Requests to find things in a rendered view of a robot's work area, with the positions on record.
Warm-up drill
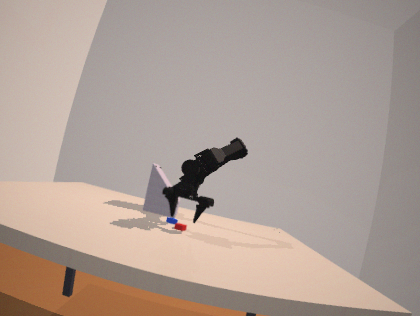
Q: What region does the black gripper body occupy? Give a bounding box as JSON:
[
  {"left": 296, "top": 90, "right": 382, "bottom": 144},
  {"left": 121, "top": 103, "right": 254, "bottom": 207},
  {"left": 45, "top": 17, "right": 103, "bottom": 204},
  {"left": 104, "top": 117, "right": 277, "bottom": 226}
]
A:
[{"left": 163, "top": 176, "right": 214, "bottom": 207}]

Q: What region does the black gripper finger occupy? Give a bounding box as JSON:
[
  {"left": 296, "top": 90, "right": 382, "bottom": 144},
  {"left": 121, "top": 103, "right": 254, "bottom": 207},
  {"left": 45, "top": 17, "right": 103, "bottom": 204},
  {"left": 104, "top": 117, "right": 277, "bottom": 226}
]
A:
[
  {"left": 165, "top": 196, "right": 178, "bottom": 217},
  {"left": 193, "top": 205, "right": 210, "bottom": 223}
]

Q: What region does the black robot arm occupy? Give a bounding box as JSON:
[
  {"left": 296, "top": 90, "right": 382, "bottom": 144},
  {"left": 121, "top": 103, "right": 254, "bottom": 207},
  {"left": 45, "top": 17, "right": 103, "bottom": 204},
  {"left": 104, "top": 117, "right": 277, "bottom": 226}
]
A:
[{"left": 168, "top": 137, "right": 248, "bottom": 198}]

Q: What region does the red block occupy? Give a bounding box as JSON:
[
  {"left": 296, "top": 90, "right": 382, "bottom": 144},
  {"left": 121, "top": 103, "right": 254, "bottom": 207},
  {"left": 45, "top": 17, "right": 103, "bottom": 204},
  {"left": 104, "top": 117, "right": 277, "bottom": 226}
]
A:
[{"left": 174, "top": 223, "right": 187, "bottom": 231}]

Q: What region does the blue block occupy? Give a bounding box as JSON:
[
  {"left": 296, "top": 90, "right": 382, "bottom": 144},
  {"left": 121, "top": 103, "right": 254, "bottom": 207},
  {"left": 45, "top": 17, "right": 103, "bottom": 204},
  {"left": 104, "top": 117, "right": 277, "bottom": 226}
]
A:
[{"left": 166, "top": 217, "right": 178, "bottom": 225}]

